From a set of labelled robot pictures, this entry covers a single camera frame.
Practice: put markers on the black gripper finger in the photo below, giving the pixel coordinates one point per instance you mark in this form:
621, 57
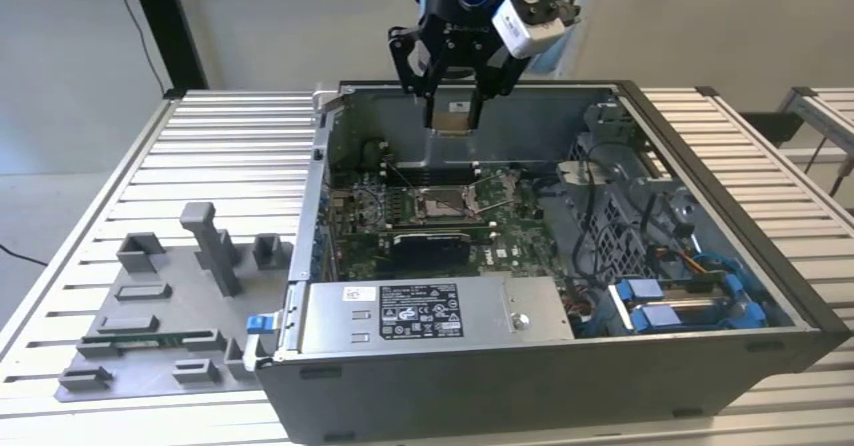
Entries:
414, 66
500, 73

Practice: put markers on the silver square CPU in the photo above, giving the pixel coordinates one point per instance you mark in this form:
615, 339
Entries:
452, 122

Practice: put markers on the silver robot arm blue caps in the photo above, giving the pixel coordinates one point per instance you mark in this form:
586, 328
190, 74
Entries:
550, 61

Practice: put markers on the black RAM slot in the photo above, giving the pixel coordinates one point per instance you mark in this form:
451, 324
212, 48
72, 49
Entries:
434, 177
434, 167

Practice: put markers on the CPU socket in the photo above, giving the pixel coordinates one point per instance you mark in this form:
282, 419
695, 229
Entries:
446, 205

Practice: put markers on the silver locking lever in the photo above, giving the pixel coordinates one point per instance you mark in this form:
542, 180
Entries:
495, 206

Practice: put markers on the green motherboard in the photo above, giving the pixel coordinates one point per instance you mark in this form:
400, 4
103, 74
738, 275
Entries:
514, 246

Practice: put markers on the grey drive cage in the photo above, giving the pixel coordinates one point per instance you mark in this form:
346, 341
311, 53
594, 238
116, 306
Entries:
614, 226

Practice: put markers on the blue disk carrier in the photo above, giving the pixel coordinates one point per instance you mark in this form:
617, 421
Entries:
639, 289
657, 318

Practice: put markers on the silver power supply unit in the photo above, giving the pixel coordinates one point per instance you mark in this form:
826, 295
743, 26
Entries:
480, 316

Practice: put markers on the aluminium side table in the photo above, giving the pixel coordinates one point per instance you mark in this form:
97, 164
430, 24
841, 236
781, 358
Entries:
823, 111

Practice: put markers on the blue case latch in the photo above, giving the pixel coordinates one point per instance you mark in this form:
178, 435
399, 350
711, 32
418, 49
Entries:
259, 324

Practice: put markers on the grey parts rack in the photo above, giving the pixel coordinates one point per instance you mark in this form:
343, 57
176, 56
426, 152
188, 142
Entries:
174, 311

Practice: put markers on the black open PC case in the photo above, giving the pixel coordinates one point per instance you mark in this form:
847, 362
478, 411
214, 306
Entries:
507, 396

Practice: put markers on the green RAM stick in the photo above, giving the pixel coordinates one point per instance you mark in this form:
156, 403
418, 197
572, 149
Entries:
153, 340

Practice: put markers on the white sticker on case wall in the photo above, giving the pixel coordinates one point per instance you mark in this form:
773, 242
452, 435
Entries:
459, 105

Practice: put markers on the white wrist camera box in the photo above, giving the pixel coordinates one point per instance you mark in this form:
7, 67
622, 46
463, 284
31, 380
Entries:
527, 33

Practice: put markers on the black frame post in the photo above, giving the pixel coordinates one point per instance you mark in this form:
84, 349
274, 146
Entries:
169, 16

